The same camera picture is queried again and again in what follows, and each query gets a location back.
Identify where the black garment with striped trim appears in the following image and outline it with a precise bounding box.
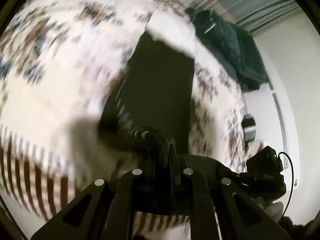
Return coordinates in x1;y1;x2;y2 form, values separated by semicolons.
97;29;241;217

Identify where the black cable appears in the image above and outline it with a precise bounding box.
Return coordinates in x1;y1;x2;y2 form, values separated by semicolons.
277;151;295;218

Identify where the dark green folded clothing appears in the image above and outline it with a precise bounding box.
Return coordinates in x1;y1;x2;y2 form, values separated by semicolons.
185;8;270;92

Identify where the black white striped sock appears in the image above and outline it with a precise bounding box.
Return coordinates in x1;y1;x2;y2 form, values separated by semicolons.
241;114;256;142

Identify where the floral white bed sheet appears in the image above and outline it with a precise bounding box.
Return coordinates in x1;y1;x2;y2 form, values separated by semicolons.
1;0;251;238

